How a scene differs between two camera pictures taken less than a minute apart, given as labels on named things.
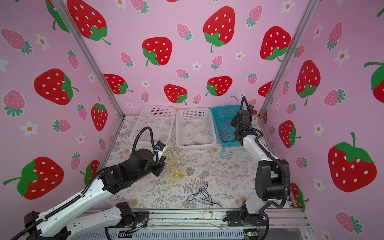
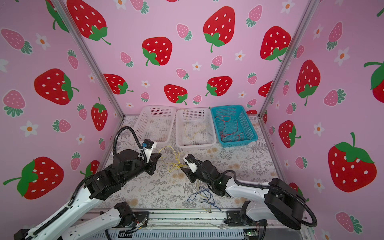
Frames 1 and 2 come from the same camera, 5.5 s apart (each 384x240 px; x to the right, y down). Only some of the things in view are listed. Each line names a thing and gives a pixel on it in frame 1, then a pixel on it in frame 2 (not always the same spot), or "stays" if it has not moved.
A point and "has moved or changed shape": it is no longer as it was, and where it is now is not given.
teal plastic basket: x=223 y=116 stays
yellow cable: x=176 y=169 has moved or changed shape
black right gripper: x=234 y=121 → x=189 y=173
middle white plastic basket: x=194 y=127 stays
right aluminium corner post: x=309 y=10 stays
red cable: x=227 y=121 → x=223 y=120
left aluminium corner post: x=67 y=18 stays
